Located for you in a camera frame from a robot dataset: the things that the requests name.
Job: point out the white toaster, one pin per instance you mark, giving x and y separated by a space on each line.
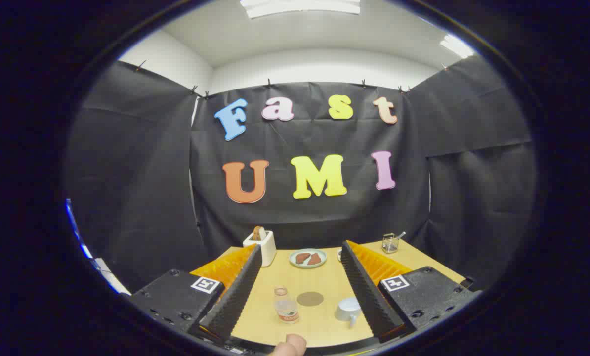
267 249

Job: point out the wooden table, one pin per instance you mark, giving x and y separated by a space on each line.
324 282

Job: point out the black backdrop cloth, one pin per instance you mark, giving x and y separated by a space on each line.
127 198

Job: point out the brown meat piece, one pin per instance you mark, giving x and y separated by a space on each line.
315 259
302 257

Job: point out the pale green plate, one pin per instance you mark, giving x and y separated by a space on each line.
307 266

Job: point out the round brown coaster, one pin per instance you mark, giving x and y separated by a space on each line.
310 298

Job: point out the clear plastic bottle red label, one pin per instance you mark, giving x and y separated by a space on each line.
286 309

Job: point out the long ceiling light panel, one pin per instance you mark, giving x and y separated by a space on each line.
300 6

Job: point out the toast slice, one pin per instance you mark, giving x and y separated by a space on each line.
259 233

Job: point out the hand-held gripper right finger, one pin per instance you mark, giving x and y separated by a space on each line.
369 296

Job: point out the small ceiling light panel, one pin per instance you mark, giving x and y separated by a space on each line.
457 47

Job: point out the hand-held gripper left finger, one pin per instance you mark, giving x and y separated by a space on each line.
235 296

